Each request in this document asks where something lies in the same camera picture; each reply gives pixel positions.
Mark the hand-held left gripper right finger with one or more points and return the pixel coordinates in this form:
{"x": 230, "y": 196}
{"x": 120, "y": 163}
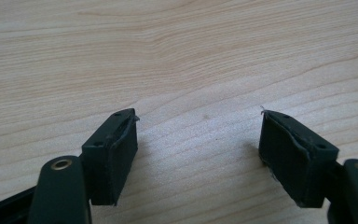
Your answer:
{"x": 295, "y": 158}

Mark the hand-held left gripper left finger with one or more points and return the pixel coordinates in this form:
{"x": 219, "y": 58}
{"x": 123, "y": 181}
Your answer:
{"x": 108, "y": 161}

